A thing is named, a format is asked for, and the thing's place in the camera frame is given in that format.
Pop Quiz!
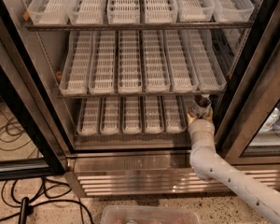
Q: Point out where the top shelf tray four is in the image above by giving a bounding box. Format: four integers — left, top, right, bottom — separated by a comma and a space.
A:
144, 0, 178, 24

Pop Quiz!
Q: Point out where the middle shelf tray four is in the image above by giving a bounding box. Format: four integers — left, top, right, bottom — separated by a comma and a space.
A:
142, 30, 171, 92

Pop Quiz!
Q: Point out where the top shelf tray two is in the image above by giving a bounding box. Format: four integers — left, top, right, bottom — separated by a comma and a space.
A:
67, 0, 106, 25

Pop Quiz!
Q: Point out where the bottom shelf tray six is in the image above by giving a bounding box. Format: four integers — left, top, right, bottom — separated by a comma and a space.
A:
182, 96, 194, 119

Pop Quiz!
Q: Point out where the bottom shelf tray two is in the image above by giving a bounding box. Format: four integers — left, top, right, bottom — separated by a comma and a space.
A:
100, 97, 119, 134

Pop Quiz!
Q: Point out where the shelf tray six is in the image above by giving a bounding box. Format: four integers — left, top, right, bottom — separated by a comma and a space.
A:
188, 30, 226, 92
182, 96, 194, 119
213, 0, 254, 22

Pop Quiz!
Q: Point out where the clear plastic bin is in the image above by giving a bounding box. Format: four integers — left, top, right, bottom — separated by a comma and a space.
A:
100, 205, 202, 224

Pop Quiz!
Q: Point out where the shelf tray one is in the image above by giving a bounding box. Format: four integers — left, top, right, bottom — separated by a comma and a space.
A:
60, 31, 92, 96
77, 97, 100, 135
27, 0, 70, 25

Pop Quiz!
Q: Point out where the shelf tray two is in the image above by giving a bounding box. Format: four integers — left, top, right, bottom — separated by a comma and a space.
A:
89, 31, 116, 94
67, 0, 106, 25
100, 97, 119, 134

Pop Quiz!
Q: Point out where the top shelf tray three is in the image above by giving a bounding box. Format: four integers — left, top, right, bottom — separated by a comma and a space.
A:
107, 0, 140, 24

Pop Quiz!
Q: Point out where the stainless steel fridge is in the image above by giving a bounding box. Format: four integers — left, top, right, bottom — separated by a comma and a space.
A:
0, 0, 280, 197

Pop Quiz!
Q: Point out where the open glass fridge door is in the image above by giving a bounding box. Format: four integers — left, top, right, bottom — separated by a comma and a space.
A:
0, 38, 66, 181

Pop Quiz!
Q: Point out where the middle shelf tray three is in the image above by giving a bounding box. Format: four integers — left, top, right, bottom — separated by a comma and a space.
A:
118, 31, 142, 93

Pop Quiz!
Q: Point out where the middle shelf tray five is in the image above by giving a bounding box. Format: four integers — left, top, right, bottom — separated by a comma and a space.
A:
163, 30, 198, 92

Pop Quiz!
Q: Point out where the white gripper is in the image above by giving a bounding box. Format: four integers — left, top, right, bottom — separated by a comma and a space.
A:
187, 107, 215, 146

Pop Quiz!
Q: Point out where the top shelf tray six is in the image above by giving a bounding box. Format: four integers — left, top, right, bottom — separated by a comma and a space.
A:
213, 0, 254, 22

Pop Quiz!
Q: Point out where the black stand post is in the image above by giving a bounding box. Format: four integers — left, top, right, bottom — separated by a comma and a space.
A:
18, 197, 33, 224

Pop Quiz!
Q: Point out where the brown drink plastic bottle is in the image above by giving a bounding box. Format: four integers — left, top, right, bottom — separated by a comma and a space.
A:
189, 94, 211, 119

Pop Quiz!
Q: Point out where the shelf tray three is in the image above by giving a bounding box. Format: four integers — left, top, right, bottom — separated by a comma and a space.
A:
118, 31, 142, 93
107, 0, 140, 24
122, 97, 142, 134

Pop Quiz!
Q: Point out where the shelf tray four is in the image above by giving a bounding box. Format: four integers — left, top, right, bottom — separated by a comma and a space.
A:
142, 30, 171, 92
144, 0, 178, 24
144, 96, 164, 133

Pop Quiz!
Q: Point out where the bottom shelf tray one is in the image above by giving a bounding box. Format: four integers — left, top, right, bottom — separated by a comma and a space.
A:
77, 97, 100, 135

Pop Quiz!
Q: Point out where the bottom shelf tray four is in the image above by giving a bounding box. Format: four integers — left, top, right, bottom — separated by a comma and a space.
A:
144, 96, 164, 133

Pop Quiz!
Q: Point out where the middle shelf tray six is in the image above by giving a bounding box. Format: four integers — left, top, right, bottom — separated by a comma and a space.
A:
188, 30, 226, 92

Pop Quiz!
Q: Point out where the middle shelf tray one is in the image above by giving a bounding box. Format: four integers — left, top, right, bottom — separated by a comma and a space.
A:
60, 31, 92, 96

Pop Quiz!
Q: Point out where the bottom shelf tray three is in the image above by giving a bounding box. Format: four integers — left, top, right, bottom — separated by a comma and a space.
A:
122, 97, 142, 134

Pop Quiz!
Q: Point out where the top shelf tray one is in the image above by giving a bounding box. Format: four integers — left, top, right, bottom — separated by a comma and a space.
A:
27, 0, 70, 25

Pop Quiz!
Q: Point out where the middle shelf tray two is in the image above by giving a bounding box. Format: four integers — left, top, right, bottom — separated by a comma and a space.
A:
89, 31, 116, 94

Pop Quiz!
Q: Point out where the black floor cable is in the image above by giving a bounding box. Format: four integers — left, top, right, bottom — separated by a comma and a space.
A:
0, 176, 95, 224

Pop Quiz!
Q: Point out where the top shelf tray five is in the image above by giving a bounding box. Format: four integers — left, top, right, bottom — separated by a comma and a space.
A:
176, 0, 215, 22

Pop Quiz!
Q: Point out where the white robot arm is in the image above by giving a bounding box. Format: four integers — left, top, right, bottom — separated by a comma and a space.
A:
187, 107, 280, 224

